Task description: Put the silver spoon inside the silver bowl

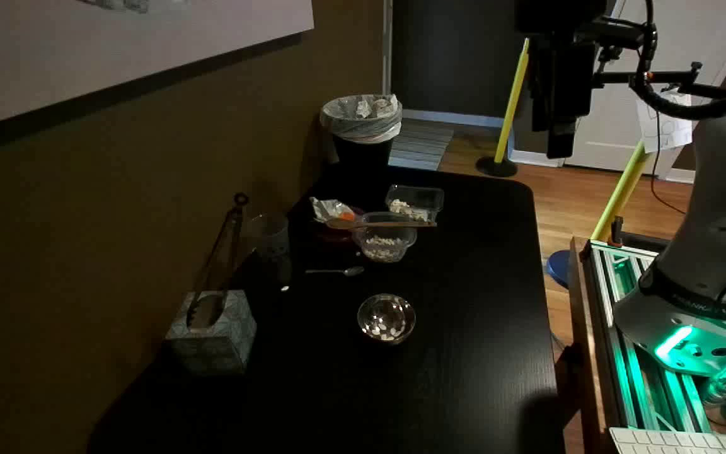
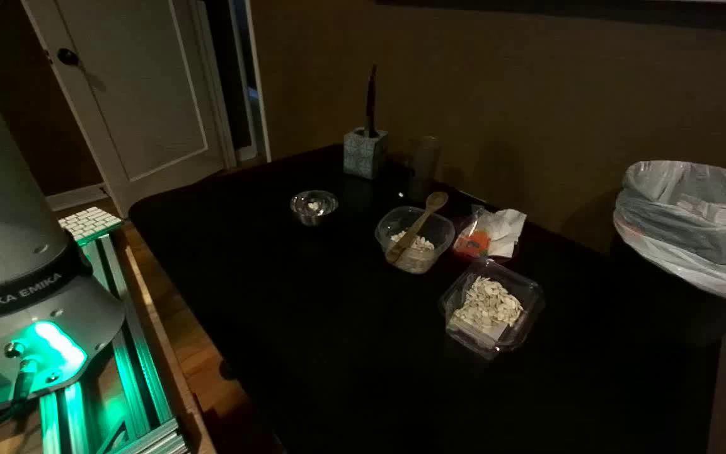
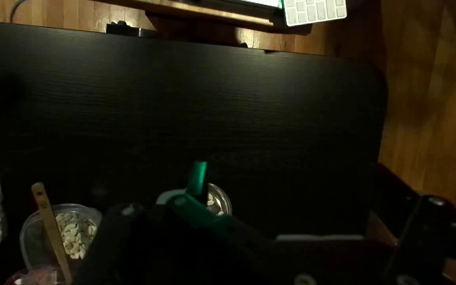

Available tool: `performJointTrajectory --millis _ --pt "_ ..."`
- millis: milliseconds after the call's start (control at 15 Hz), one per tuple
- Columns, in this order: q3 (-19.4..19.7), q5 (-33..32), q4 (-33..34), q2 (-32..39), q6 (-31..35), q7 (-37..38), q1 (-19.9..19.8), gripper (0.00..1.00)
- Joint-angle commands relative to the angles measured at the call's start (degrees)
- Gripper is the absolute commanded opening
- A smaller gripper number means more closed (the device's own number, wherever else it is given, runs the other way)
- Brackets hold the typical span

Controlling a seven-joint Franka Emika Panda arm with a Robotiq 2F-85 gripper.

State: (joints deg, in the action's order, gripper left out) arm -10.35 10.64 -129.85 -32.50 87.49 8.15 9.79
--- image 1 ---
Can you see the silver bowl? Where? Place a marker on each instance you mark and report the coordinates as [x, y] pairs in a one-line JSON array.
[[386, 319]]

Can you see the silver spoon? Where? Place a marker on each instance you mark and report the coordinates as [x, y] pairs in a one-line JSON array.
[[338, 271]]

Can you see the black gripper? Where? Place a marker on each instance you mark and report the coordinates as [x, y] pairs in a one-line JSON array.
[[560, 64]]

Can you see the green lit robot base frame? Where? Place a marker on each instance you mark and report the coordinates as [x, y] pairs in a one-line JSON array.
[[642, 407]]

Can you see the whiteboard on wall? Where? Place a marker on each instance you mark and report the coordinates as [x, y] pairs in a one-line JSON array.
[[62, 48]]

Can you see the grey tissue box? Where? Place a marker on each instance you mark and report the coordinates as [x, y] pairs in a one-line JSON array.
[[216, 349]]

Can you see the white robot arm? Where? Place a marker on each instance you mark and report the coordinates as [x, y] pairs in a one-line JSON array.
[[676, 308]]

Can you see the black trash bin white liner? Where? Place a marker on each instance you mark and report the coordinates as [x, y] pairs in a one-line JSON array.
[[361, 127]]

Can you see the crumpled snack wrapper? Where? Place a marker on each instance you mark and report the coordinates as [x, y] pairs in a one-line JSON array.
[[335, 212]]

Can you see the thin dark stick with loop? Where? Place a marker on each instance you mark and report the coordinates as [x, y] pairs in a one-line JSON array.
[[222, 253]]

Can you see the blue round floor object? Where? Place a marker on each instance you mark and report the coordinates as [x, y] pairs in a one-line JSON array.
[[564, 267]]

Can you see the clear plastic food container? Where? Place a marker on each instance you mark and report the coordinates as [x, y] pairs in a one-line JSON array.
[[385, 237]]

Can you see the yellow foam pole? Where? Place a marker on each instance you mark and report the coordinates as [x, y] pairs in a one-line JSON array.
[[498, 164], [621, 192]]

